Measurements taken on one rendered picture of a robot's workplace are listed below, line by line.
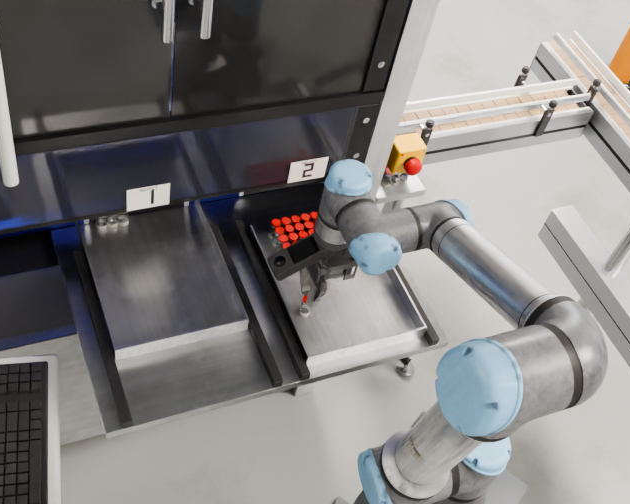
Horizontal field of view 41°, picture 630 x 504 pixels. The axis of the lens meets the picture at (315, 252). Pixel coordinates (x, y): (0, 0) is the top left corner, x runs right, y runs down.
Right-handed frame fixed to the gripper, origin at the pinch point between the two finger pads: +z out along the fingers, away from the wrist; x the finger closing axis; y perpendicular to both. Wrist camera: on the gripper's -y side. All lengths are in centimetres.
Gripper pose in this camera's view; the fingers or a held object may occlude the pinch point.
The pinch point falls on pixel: (305, 298)
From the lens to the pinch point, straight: 166.0
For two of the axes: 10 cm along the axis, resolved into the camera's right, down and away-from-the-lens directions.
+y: 9.1, -1.9, 3.6
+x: -3.7, -7.6, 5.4
